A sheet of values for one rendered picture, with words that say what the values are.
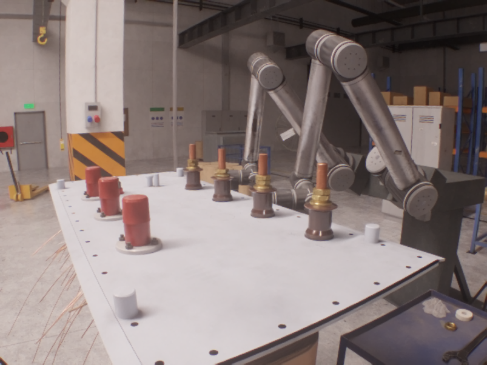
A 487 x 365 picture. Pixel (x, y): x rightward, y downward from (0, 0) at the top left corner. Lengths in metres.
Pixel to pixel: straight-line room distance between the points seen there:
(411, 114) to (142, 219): 5.31
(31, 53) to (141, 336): 14.17
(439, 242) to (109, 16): 5.78
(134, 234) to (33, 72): 13.67
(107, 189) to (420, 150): 5.14
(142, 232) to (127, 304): 0.33
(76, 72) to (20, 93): 8.34
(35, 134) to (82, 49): 8.39
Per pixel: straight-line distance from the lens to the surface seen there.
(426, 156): 5.77
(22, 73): 14.45
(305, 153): 1.79
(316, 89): 1.68
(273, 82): 2.02
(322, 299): 0.68
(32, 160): 14.33
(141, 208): 0.89
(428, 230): 3.12
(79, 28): 6.31
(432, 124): 5.71
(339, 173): 2.37
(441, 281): 3.19
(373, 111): 1.56
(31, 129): 14.26
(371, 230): 0.98
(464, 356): 1.45
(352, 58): 1.42
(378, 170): 2.05
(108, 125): 6.19
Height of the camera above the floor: 1.69
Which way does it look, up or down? 10 degrees down
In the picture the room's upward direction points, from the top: straight up
